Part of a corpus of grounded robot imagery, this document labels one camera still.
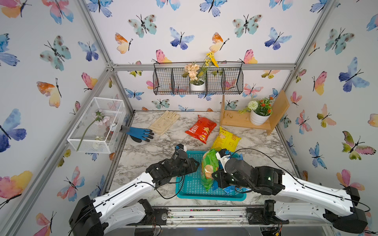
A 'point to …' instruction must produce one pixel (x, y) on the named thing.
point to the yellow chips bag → (226, 140)
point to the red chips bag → (202, 129)
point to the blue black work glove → (138, 134)
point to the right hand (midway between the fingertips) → (212, 175)
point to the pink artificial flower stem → (100, 119)
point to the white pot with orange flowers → (260, 110)
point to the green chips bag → (209, 165)
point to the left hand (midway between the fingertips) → (199, 164)
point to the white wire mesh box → (98, 130)
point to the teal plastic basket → (189, 186)
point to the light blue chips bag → (231, 188)
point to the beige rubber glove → (164, 122)
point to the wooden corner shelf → (239, 119)
